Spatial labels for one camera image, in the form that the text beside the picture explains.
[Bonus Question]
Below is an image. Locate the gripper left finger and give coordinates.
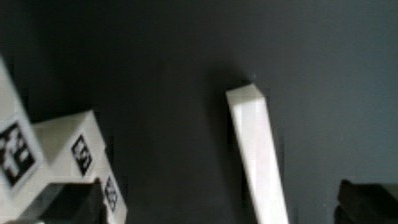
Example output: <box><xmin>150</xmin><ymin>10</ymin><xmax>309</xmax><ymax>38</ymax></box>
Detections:
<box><xmin>11</xmin><ymin>180</ymin><xmax>107</xmax><ymax>224</ymax></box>

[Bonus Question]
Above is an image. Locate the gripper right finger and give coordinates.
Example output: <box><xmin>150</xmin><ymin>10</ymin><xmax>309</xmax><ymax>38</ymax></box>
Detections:
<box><xmin>334</xmin><ymin>179</ymin><xmax>398</xmax><ymax>224</ymax></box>

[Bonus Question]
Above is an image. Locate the white chair leg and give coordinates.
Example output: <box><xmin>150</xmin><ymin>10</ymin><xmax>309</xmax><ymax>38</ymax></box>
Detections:
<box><xmin>34</xmin><ymin>111</ymin><xmax>128</xmax><ymax>224</ymax></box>
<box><xmin>0</xmin><ymin>58</ymin><xmax>47</xmax><ymax>224</ymax></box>

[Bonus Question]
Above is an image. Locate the white U-shaped fence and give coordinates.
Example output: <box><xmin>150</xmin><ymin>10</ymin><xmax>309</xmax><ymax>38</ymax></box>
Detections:
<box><xmin>226</xmin><ymin>84</ymin><xmax>290</xmax><ymax>224</ymax></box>

